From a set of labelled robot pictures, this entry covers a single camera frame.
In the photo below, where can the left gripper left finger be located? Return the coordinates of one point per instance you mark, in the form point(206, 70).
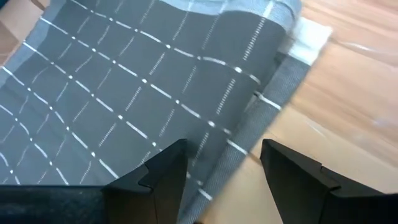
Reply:
point(124, 199)

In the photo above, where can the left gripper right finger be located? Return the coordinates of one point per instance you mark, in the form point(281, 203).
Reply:
point(326, 199)

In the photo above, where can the grey checked towel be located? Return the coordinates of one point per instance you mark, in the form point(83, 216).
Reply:
point(140, 87)

